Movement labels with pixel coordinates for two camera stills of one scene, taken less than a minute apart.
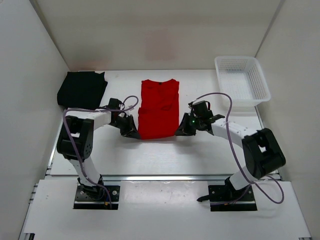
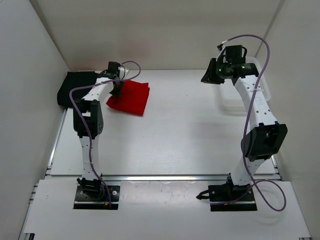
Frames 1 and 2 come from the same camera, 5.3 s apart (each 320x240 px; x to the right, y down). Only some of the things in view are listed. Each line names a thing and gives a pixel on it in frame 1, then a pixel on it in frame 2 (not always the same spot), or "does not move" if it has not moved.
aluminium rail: x=164 y=178 does not move
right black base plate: x=222 y=199 does not move
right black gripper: x=184 y=130 to x=211 y=77
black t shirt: x=82 y=89 does not move
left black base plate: x=84 y=200 does not move
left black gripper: x=131 y=130 to x=117 y=93
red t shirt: x=158 y=115 to x=133 y=99
